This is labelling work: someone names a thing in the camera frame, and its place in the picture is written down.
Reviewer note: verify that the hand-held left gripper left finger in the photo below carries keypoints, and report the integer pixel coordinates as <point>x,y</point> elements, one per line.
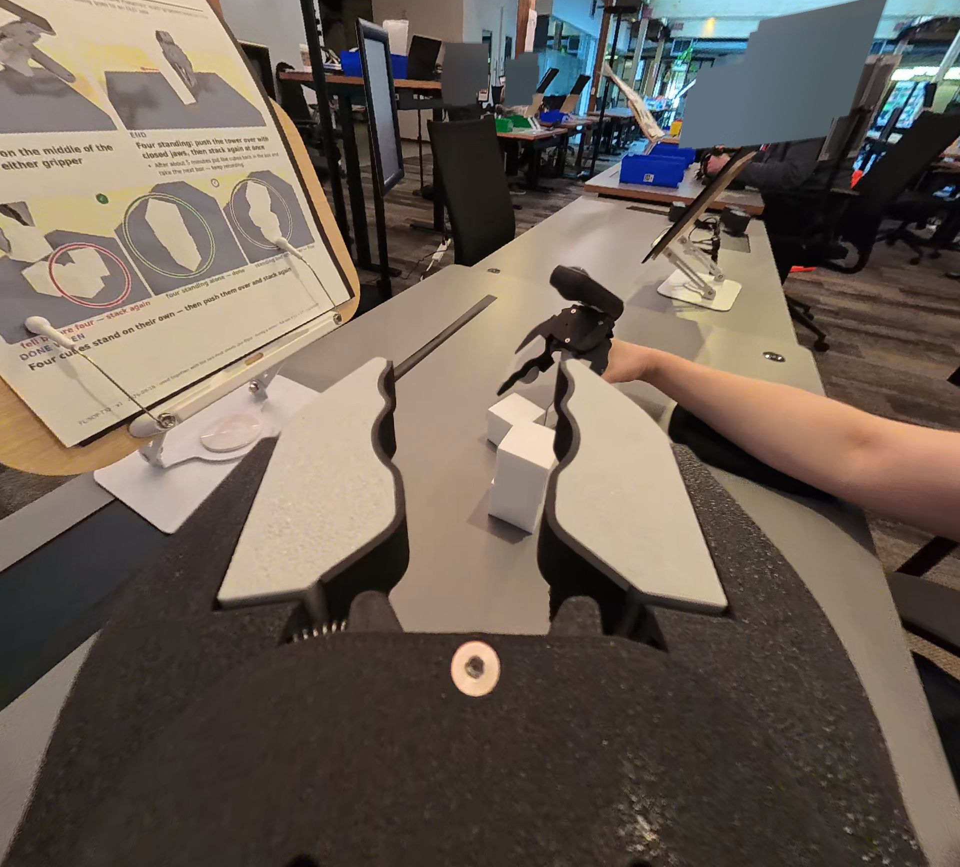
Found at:
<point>315,507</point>

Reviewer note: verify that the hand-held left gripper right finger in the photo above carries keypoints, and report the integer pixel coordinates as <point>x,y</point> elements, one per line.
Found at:
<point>637,507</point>

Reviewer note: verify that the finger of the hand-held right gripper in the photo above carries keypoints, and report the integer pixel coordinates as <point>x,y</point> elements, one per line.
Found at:
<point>529,373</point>
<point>541,336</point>

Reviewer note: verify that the person's right forearm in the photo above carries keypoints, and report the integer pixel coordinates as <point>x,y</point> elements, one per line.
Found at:
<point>787,424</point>

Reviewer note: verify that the person's right hand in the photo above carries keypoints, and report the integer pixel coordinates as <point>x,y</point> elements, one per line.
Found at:
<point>634,361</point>

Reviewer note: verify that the black wrist rest pad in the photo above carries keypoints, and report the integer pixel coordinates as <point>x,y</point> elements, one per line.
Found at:
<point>720,447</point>

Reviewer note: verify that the black office chair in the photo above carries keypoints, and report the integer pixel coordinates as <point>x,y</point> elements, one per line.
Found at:
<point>885,184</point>
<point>472,184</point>

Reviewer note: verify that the blue plastic bin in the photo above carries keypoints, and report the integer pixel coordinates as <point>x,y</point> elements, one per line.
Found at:
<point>360,63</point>
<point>652,169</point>

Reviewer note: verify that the printed instruction sheet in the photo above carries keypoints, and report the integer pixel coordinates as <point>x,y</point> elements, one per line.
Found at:
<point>112,207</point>

